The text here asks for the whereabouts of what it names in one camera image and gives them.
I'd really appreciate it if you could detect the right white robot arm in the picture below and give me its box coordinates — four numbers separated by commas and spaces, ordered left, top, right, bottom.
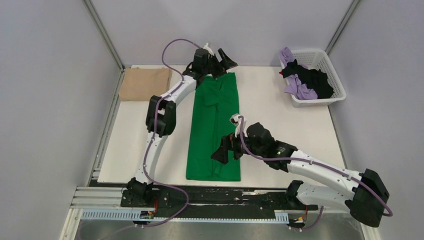
211, 122, 393, 228

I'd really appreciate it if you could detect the green t-shirt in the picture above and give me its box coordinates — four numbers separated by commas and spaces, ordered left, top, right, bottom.
185, 72, 241, 182

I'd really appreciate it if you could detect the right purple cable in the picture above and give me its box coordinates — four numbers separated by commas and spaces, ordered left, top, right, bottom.
237, 115, 394, 232

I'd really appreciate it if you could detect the white plastic basket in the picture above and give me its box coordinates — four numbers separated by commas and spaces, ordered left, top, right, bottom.
279, 49, 347, 108

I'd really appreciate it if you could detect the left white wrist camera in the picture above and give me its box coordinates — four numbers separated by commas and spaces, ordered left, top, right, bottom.
202, 42, 215, 56

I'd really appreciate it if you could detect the lilac t-shirt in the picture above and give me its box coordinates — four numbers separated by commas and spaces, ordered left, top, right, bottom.
279, 47, 318, 100

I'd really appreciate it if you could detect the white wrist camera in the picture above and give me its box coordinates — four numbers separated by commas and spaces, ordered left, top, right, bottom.
202, 42, 215, 56
230, 113, 244, 138

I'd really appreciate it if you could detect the folded beige t-shirt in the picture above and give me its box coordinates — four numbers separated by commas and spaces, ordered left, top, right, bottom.
119, 67, 172, 102

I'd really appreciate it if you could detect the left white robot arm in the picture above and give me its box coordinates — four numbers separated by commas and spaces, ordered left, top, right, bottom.
122, 46, 238, 207

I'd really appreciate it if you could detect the black t-shirt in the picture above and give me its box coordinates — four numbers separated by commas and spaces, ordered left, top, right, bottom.
282, 59, 334, 100

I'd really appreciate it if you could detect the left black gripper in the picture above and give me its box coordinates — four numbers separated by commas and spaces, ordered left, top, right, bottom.
202, 49, 237, 80

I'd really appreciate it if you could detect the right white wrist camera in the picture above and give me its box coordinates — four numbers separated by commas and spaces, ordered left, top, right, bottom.
230, 113, 244, 138

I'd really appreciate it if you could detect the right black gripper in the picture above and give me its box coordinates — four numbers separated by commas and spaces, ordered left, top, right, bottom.
210, 127, 265, 165

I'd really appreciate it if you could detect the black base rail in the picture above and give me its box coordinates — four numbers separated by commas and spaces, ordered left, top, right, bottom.
120, 184, 318, 220

